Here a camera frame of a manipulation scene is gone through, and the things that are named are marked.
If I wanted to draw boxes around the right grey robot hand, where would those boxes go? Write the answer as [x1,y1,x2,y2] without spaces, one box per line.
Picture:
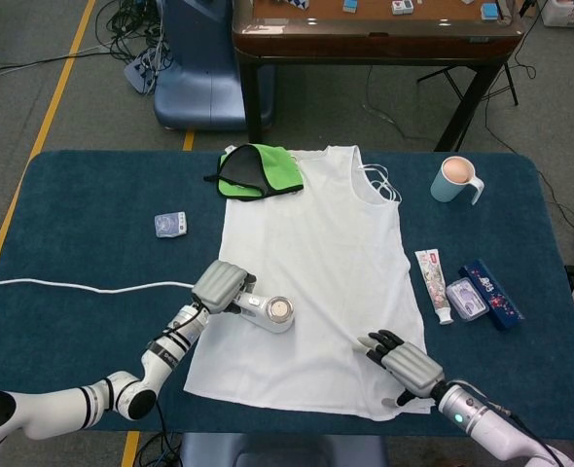
[354,329,447,410]

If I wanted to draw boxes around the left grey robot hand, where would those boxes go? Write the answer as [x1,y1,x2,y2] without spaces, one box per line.
[191,260,258,315]

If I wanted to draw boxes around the white handheld steamer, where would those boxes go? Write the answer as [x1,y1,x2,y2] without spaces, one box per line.
[228,284,296,336]

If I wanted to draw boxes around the white sleeveless shirt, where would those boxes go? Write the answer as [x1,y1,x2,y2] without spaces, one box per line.
[183,144,444,423]

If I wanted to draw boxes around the thin white cable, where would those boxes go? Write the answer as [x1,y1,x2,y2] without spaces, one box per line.
[0,277,197,295]

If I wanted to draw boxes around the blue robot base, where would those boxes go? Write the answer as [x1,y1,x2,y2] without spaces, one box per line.
[153,0,276,132]

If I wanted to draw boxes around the small blue tissue pack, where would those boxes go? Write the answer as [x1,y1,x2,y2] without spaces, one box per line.
[153,210,189,240]

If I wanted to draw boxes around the floral toothpaste tube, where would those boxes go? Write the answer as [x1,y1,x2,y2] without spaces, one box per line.
[414,248,455,326]

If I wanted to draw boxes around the clear plastic card box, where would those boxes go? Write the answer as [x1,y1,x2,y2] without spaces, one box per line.
[445,277,490,322]

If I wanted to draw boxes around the dark blue patterned box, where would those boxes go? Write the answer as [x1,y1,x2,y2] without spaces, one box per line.
[457,259,525,332]

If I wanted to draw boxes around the green and black cloth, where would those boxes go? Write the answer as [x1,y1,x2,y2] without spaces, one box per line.
[202,143,306,201]

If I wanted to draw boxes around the dark blue table mat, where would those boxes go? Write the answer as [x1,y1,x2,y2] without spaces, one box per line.
[0,149,574,442]

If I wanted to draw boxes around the blue floor power strip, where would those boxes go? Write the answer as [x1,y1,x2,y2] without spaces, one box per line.
[124,48,165,93]

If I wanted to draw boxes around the brown mahjong table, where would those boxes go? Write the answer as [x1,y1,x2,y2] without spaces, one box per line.
[232,0,525,153]

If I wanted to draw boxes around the white storage box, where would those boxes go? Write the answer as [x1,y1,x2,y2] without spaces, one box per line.
[539,0,574,26]

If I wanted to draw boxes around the light blue mug white handle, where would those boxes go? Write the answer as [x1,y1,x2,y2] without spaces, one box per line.
[430,156,486,205]

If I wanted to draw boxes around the tangled floor cables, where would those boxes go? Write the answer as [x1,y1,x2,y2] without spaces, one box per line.
[91,0,171,64]

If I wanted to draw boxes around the long black floor cable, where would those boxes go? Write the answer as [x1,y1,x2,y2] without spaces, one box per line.
[0,42,132,83]

